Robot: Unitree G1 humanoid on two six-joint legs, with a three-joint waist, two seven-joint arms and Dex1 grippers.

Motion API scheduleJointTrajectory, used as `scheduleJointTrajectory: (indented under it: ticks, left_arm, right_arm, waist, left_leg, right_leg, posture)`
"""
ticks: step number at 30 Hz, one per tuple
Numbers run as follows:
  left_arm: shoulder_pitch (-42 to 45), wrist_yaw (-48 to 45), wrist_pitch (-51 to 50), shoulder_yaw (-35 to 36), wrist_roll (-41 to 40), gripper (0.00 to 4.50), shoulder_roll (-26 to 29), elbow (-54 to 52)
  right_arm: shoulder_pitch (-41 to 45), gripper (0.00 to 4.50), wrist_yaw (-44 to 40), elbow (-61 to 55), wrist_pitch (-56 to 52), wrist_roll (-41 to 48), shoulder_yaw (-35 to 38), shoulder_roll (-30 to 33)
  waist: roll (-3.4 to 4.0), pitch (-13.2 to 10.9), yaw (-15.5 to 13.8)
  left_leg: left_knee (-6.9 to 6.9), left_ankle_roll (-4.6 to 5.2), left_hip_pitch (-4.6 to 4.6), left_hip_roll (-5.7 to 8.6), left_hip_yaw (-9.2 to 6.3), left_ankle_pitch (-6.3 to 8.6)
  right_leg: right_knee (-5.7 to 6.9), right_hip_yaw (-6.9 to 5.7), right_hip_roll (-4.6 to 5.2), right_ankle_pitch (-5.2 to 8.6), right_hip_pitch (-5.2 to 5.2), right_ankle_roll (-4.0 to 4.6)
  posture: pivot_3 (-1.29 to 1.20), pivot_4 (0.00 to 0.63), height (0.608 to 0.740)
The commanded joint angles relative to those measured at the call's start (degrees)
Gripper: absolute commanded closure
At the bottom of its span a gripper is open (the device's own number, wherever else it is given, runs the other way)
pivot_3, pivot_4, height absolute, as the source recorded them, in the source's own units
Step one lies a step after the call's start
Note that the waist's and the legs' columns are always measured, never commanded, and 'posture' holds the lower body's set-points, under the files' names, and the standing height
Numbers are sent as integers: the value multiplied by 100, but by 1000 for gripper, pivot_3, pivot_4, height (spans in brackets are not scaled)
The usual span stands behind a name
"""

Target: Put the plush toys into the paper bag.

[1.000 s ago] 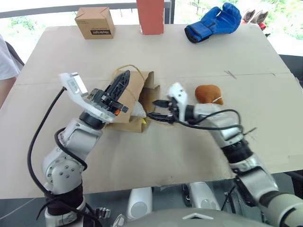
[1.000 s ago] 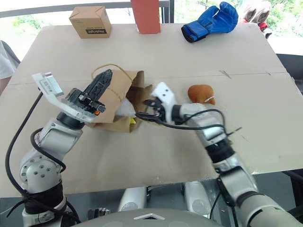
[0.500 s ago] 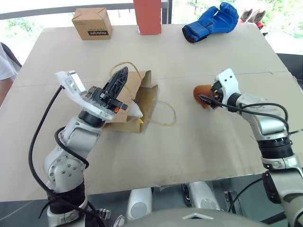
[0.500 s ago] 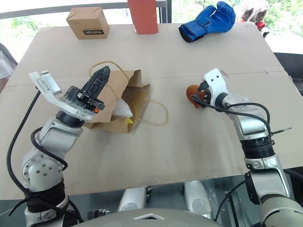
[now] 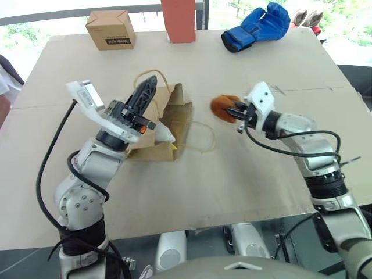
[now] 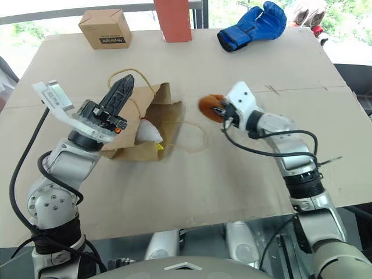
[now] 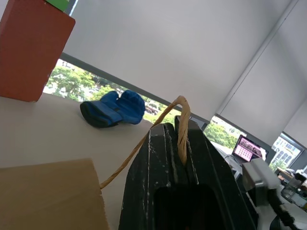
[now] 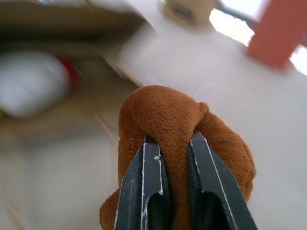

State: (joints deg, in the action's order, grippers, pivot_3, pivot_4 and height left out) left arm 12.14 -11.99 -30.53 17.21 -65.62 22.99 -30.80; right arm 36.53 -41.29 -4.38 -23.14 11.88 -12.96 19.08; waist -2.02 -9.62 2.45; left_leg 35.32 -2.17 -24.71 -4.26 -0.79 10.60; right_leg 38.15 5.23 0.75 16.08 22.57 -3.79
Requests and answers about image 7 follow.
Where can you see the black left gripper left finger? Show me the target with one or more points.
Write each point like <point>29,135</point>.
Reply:
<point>141,172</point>

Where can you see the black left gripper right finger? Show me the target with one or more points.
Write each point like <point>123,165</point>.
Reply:
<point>211,167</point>

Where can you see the laptop with pink screen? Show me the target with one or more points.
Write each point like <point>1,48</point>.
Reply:
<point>247,149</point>

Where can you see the narrow white roller blind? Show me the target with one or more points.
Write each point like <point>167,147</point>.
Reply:
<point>275,91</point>

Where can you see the wide white roller blind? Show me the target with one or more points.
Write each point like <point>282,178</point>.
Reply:
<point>168,48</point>

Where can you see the red box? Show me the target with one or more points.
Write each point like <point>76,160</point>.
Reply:
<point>31,52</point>

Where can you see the green box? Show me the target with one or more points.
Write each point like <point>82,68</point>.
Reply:
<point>58,4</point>

